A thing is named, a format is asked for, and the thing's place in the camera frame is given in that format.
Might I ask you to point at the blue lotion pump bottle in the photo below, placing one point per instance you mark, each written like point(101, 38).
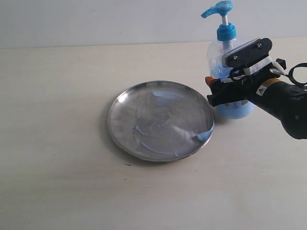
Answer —
point(226, 40)

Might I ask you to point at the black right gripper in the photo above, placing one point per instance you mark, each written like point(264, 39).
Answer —
point(263, 91)

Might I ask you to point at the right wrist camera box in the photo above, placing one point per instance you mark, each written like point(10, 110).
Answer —
point(250, 57)

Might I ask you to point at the round steel plate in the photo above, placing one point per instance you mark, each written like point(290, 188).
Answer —
point(160, 121)

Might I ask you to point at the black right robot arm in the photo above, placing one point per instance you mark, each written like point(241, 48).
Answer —
point(284, 101)

